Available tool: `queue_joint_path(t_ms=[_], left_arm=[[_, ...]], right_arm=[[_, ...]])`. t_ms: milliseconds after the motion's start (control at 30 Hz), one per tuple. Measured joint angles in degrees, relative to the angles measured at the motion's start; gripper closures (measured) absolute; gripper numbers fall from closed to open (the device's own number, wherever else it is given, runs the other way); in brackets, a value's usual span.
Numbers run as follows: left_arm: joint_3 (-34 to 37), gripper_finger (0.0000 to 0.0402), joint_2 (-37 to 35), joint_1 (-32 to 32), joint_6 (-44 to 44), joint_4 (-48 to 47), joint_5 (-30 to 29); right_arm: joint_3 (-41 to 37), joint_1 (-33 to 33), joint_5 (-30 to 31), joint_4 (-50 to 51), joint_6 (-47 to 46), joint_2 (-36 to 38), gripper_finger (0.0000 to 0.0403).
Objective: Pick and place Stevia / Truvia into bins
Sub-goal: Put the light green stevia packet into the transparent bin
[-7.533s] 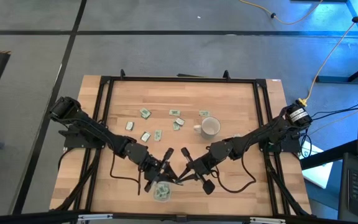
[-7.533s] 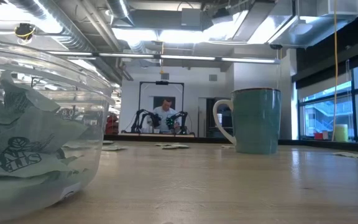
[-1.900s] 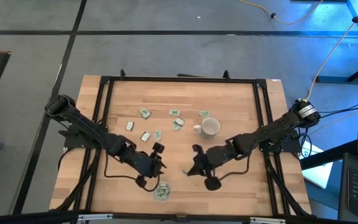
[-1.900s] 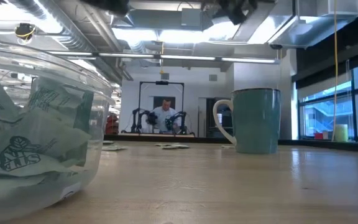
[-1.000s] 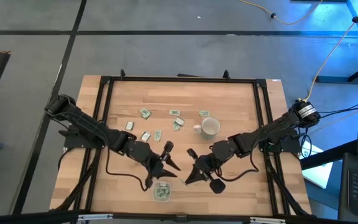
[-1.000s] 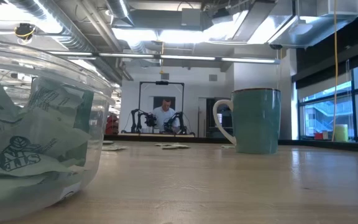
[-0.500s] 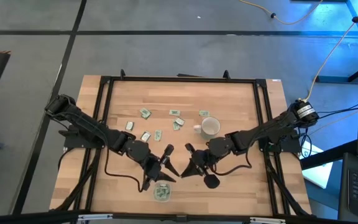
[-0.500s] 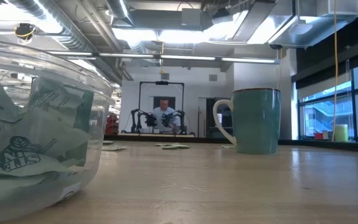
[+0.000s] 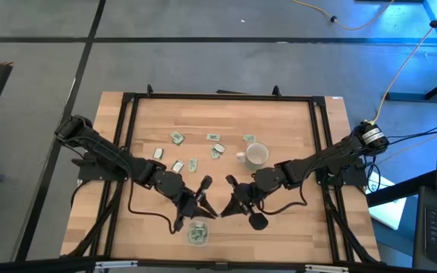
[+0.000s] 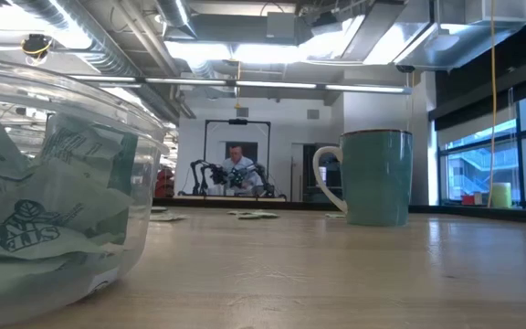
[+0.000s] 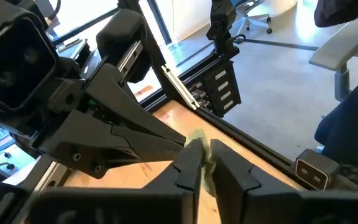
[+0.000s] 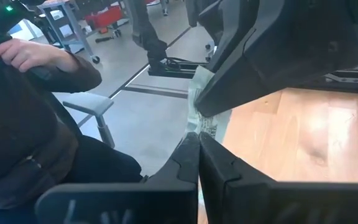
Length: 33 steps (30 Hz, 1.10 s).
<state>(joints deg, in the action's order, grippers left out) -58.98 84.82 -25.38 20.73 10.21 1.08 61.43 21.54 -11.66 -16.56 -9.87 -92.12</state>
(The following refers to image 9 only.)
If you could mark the black aluminium table frame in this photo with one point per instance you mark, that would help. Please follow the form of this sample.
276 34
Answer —
222 96

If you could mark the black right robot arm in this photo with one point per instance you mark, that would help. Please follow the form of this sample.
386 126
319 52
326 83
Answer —
328 155

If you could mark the white label sticker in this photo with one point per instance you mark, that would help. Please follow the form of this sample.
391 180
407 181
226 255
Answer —
338 98

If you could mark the white sheet with green logo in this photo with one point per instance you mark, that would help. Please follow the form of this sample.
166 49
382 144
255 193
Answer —
389 212

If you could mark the white mug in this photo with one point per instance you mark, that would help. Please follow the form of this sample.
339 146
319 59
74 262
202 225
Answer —
257 154

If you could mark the black frame clamp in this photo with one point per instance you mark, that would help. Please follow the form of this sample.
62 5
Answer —
276 91
149 91

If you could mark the green white stevia packet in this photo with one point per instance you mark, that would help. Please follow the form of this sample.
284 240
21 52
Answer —
180 141
249 138
192 165
158 153
196 228
199 237
178 166
214 154
219 148
213 137
175 135

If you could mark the silver beam bracket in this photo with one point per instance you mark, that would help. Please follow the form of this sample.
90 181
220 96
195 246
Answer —
116 264
326 268

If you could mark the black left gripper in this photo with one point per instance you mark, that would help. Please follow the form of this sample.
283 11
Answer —
188 203

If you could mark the black overhead rig beam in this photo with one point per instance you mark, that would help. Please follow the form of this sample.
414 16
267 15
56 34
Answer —
218 266

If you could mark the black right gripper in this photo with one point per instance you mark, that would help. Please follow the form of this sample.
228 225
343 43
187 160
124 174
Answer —
252 197

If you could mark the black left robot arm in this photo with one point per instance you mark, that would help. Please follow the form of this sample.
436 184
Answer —
104 149

